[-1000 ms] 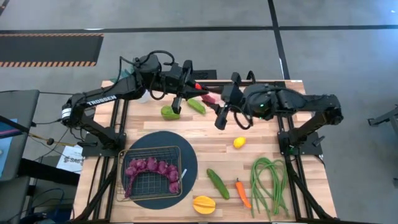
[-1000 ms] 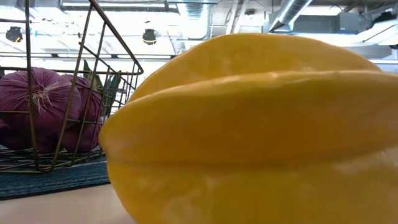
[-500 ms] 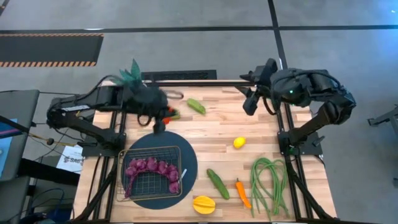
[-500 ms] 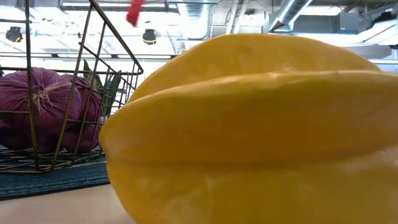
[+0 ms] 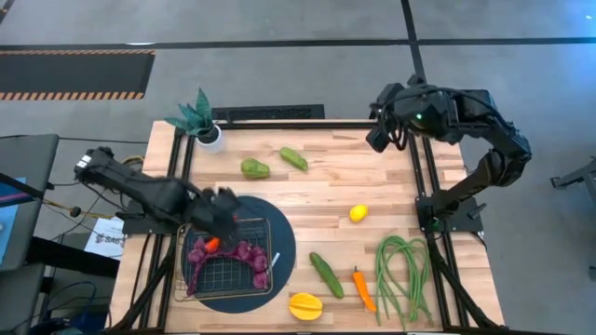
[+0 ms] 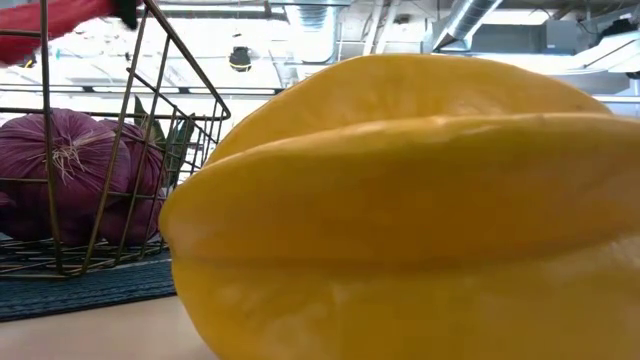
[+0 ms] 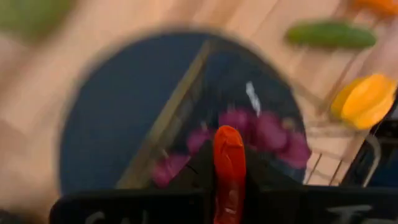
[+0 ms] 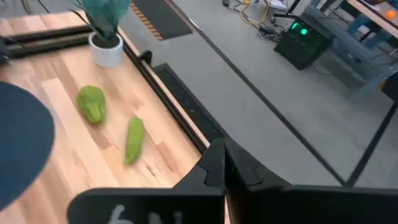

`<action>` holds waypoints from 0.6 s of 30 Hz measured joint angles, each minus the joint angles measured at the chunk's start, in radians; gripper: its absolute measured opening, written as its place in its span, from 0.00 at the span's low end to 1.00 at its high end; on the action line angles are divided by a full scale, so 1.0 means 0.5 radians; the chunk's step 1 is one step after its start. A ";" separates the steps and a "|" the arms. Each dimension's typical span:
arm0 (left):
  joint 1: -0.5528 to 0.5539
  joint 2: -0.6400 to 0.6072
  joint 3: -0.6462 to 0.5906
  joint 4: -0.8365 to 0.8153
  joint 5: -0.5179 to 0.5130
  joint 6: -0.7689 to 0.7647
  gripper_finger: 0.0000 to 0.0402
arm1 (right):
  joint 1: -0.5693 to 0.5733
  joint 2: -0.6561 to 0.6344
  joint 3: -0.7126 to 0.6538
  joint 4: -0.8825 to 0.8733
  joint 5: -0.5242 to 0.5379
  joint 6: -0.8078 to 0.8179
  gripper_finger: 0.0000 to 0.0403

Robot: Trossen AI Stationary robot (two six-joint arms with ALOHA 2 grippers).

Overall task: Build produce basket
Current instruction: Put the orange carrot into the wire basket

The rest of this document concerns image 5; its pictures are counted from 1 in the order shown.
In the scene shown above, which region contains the grey metal stand base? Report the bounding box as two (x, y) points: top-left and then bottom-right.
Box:
(549, 157), (596, 206)

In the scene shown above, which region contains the black hazard-striped floor mat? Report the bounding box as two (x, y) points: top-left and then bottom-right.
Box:
(0, 49), (156, 101)

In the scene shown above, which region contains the black ridged floor ramp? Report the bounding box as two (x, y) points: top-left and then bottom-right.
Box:
(211, 103), (326, 122)

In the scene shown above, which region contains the green long beans bundle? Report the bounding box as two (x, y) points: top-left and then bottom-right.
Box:
(374, 234), (434, 327)

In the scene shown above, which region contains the potted plant in white pot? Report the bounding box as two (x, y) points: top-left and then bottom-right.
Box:
(163, 87), (224, 154)

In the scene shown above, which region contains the orange chili pepper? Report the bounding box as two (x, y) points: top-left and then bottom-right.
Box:
(352, 266), (377, 313)

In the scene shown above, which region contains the blue screen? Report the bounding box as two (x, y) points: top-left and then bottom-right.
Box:
(0, 176), (28, 266)

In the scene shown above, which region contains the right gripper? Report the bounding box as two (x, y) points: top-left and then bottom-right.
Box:
(366, 82), (411, 154)

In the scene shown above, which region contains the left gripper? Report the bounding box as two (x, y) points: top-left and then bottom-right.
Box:
(190, 186), (243, 248)

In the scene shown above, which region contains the white printed paper sheet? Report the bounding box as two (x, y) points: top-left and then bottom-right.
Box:
(83, 216), (126, 261)

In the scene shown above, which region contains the dark round woven placemat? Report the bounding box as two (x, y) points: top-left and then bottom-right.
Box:
(180, 194), (297, 314)

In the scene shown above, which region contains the green cucumber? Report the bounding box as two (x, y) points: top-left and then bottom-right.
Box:
(308, 251), (345, 300)

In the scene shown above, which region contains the grey desk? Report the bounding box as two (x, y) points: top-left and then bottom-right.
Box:
(0, 133), (61, 271)

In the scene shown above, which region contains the yellow starfruit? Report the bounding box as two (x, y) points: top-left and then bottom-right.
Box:
(288, 291), (324, 322)

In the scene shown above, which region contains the gold wire basket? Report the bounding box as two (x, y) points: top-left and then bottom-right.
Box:
(174, 217), (275, 302)

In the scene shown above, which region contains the long bumpy green gourd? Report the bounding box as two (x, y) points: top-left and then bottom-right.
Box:
(278, 146), (309, 172)

